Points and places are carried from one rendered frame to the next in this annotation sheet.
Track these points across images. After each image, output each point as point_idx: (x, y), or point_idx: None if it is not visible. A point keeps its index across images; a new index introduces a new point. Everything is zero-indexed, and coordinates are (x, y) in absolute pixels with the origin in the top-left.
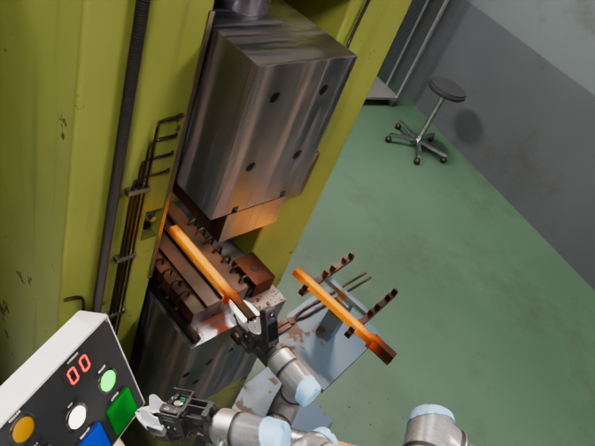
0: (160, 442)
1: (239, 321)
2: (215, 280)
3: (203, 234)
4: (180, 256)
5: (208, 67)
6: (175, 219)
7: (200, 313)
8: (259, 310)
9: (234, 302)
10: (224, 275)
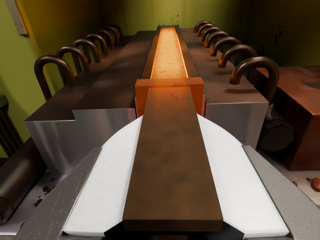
0: None
1: (53, 205)
2: (156, 62)
3: (213, 42)
4: (143, 50)
5: None
6: (184, 33)
7: (57, 132)
8: (294, 197)
9: (145, 105)
10: (201, 73)
